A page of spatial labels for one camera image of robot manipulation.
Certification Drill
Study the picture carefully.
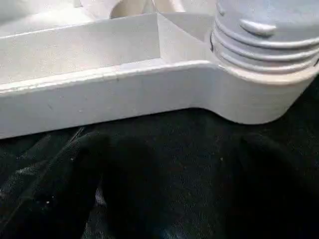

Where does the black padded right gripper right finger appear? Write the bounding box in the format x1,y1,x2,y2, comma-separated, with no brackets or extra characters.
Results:
233,135,319,239

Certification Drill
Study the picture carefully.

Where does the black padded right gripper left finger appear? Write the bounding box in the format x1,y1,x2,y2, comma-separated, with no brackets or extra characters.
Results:
0,133,112,239

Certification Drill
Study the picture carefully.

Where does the white plastic table top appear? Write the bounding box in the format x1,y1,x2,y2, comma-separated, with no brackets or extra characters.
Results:
0,0,319,140

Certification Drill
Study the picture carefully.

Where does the white plastic table leg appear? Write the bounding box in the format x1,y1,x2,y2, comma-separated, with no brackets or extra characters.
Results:
210,0,319,76

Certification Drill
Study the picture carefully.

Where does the black padded mat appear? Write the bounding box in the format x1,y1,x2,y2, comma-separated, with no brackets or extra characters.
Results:
0,82,319,239

